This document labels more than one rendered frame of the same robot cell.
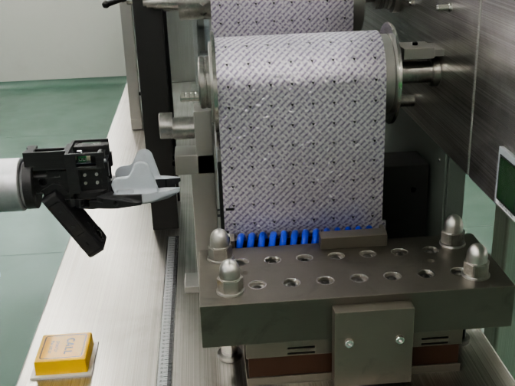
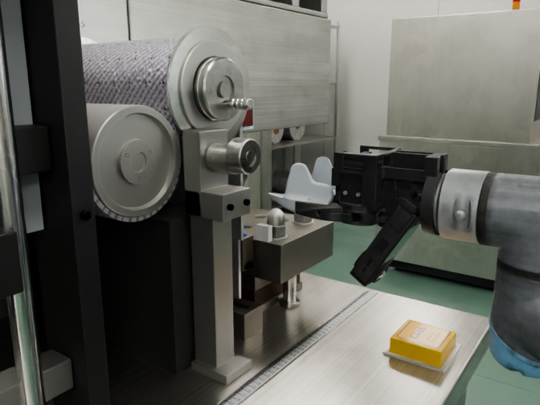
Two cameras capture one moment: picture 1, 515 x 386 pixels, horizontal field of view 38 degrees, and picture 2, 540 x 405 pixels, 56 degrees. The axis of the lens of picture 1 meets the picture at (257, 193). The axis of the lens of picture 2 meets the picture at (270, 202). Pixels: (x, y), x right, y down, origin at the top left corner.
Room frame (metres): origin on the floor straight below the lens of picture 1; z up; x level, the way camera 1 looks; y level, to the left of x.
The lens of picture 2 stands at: (1.52, 0.51, 1.26)
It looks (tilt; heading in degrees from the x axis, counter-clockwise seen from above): 13 degrees down; 219
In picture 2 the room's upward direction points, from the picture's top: straight up
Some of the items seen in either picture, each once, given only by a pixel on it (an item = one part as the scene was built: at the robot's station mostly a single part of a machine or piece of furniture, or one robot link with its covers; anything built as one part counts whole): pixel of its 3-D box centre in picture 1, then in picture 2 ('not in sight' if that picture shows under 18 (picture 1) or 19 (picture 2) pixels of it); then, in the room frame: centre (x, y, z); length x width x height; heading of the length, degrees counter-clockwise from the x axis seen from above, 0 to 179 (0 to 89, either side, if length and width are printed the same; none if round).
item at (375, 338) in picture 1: (372, 345); not in sight; (0.81, -0.14, 0.96); 0.10 x 0.03 x 0.11; 94
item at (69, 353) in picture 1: (64, 353); (423, 341); (0.89, 0.28, 0.91); 0.07 x 0.07 x 0.02; 4
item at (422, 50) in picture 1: (419, 48); not in sight; (1.09, -0.24, 1.28); 0.06 x 0.05 x 0.02; 94
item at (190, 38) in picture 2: (214, 81); (211, 89); (1.07, 0.06, 1.25); 0.15 x 0.01 x 0.15; 4
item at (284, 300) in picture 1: (347, 286); (214, 230); (0.90, -0.12, 1.00); 0.40 x 0.16 x 0.06; 94
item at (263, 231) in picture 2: not in sight; (264, 232); (0.96, 0.05, 1.04); 0.02 x 0.01 x 0.02; 94
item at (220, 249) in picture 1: (219, 243); (276, 222); (0.94, 0.05, 1.05); 0.04 x 0.04 x 0.04
